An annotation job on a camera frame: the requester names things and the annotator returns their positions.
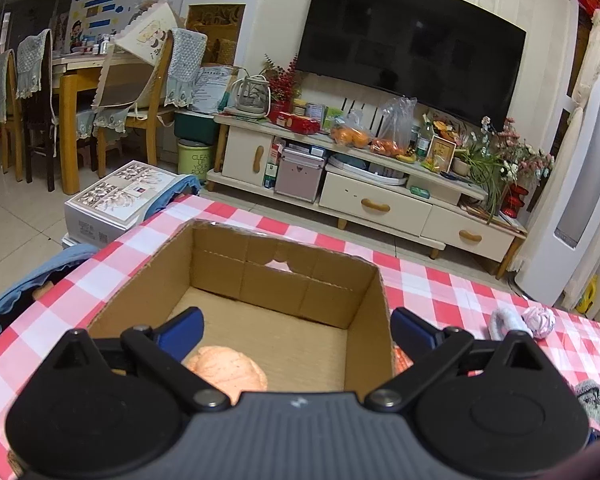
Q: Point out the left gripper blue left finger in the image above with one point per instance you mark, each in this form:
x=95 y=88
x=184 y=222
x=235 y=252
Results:
x=158 y=353

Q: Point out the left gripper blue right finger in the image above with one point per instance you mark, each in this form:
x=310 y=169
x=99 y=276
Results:
x=434 y=353

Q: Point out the orange plush toy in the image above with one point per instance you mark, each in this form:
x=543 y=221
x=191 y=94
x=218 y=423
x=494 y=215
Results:
x=228 y=370

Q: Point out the light blue plush bunny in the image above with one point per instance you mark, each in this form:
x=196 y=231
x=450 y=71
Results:
x=504 y=320

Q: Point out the floral socks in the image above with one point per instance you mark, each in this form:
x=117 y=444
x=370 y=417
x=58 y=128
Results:
x=539 y=320

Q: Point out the teal fuzzy sock roll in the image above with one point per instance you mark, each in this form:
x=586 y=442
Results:
x=588 y=394

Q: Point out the orange white tissue pack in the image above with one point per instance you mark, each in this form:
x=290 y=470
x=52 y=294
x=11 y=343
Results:
x=401 y=361

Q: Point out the cardboard box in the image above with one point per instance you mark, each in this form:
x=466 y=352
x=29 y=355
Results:
x=314 y=320

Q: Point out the white printed carton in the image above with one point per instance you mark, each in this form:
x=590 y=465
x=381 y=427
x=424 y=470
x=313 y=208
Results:
x=115 y=203

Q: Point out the cream TV cabinet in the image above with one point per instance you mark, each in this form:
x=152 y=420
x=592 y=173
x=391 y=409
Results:
x=424 y=210

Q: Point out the red vase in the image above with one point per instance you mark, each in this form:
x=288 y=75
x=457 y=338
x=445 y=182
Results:
x=513 y=200

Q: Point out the blue fabric bag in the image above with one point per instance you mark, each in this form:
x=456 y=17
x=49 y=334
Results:
x=19 y=296

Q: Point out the green trash bin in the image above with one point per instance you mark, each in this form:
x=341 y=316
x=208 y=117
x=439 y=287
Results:
x=195 y=158

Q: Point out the red checkered tablecloth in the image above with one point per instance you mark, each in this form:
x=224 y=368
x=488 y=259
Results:
x=440 y=298

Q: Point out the potted flower plant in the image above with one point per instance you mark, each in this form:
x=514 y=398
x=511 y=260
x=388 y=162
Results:
x=499 y=159

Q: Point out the pink storage box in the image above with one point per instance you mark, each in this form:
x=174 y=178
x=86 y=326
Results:
x=299 y=175

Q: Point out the bag of oranges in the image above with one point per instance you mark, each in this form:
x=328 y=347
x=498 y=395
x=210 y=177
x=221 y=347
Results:
x=347 y=130

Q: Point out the white standing air conditioner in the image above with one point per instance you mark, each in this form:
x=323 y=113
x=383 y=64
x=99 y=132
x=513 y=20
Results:
x=564 y=242

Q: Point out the wooden dining chair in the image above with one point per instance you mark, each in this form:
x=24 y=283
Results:
x=177 y=63

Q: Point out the wooden dining table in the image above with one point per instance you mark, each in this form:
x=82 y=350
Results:
x=80 y=110

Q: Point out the black television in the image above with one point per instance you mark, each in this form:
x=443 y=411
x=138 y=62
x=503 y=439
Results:
x=448 y=54

